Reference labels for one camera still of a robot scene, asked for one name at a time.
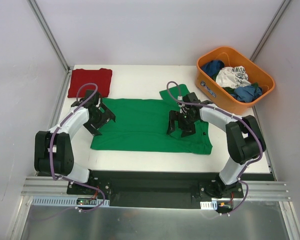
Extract orange plastic basket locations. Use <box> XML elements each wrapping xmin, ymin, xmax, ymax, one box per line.
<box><xmin>194</xmin><ymin>46</ymin><xmax>276</xmax><ymax>115</ymax></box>

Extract green t-shirt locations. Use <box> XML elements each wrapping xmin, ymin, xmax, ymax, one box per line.
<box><xmin>90</xmin><ymin>84</ymin><xmax>213</xmax><ymax>155</ymax></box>

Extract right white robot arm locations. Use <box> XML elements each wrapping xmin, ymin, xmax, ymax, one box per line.
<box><xmin>167</xmin><ymin>92</ymin><xmax>266</xmax><ymax>199</ymax></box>

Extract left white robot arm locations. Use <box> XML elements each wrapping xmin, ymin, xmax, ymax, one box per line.
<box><xmin>34</xmin><ymin>90</ymin><xmax>116</xmax><ymax>195</ymax></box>

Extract folded red t-shirt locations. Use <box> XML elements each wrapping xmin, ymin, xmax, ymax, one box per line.
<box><xmin>67</xmin><ymin>68</ymin><xmax>113</xmax><ymax>98</ymax></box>

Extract dark blue t-shirt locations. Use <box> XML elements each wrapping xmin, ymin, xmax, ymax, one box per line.
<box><xmin>200</xmin><ymin>60</ymin><xmax>225</xmax><ymax>77</ymax></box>

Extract white printed t-shirt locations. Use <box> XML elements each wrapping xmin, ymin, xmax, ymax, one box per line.
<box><xmin>215</xmin><ymin>66</ymin><xmax>251</xmax><ymax>89</ymax></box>

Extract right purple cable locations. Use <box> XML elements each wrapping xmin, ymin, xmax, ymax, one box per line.
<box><xmin>166</xmin><ymin>81</ymin><xmax>264</xmax><ymax>181</ymax></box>

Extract purple cable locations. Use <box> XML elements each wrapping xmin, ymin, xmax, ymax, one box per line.
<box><xmin>49</xmin><ymin>82</ymin><xmax>106</xmax><ymax>213</ymax></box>
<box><xmin>166</xmin><ymin>81</ymin><xmax>264</xmax><ymax>181</ymax></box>

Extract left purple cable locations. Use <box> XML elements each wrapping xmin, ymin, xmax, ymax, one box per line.
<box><xmin>49</xmin><ymin>82</ymin><xmax>106</xmax><ymax>213</ymax></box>

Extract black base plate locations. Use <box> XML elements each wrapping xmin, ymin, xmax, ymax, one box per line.
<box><xmin>66</xmin><ymin>169</ymin><xmax>245</xmax><ymax>208</ymax></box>

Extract right white cable duct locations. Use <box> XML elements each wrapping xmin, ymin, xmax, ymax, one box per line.
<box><xmin>200</xmin><ymin>200</ymin><xmax>218</xmax><ymax>211</ymax></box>

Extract white cable duct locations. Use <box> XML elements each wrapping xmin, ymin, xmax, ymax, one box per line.
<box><xmin>200</xmin><ymin>200</ymin><xmax>218</xmax><ymax>211</ymax></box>
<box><xmin>32</xmin><ymin>196</ymin><xmax>110</xmax><ymax>208</ymax></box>

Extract left white cable duct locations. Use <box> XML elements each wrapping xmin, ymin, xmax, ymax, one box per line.
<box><xmin>32</xmin><ymin>196</ymin><xmax>110</xmax><ymax>208</ymax></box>

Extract aluminium frame rail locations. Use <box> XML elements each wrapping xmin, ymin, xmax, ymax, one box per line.
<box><xmin>21</xmin><ymin>176</ymin><xmax>292</xmax><ymax>202</ymax></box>

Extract left aluminium post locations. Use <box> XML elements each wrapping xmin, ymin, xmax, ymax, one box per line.
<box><xmin>27</xmin><ymin>0</ymin><xmax>72</xmax><ymax>73</ymax></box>

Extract aluminium post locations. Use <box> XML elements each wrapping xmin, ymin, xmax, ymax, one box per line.
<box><xmin>249</xmin><ymin>0</ymin><xmax>293</xmax><ymax>62</ymax></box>
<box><xmin>27</xmin><ymin>0</ymin><xmax>72</xmax><ymax>73</ymax></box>

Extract right aluminium post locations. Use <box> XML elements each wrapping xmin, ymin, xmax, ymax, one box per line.
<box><xmin>249</xmin><ymin>0</ymin><xmax>293</xmax><ymax>62</ymax></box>

